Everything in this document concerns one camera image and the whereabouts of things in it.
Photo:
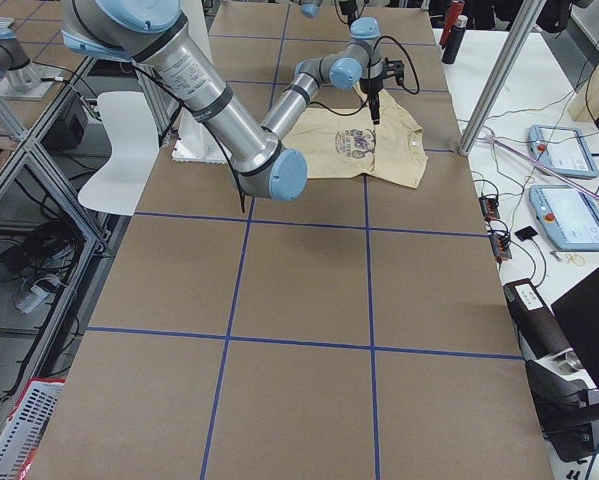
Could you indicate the aluminium frame post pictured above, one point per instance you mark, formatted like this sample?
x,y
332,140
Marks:
x,y
516,38

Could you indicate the black desktop device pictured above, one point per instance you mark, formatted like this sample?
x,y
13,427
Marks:
x,y
568,409

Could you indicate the white camera mast pedestal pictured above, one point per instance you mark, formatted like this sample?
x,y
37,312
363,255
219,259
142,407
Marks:
x,y
194,143

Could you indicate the black monitor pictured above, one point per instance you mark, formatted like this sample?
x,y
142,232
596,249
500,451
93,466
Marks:
x,y
577,313

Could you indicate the reacher grabber stick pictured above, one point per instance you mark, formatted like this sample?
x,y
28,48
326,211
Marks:
x,y
543,168

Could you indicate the black water bottle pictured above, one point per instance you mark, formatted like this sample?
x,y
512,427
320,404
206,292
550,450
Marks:
x,y
454,40

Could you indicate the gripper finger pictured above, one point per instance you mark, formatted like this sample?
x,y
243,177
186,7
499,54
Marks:
x,y
375,110

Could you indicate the yellow long sleeve shirt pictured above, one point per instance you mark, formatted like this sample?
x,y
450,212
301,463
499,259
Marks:
x,y
351,144

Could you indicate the white plastic chair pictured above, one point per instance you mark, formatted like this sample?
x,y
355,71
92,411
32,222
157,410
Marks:
x,y
118,185

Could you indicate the blue teach pendant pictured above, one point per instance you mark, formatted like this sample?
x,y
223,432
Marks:
x,y
569,219
562,150

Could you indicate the red water bottle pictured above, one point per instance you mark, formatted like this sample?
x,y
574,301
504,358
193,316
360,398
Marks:
x,y
454,11

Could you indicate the white perforated basket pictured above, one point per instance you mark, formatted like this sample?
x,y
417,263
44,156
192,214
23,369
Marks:
x,y
26,425

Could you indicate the upper blue teach pendant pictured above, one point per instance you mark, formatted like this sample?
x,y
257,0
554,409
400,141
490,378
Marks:
x,y
562,150

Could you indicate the lower blue teach pendant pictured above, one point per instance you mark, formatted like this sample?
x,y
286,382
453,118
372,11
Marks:
x,y
569,219

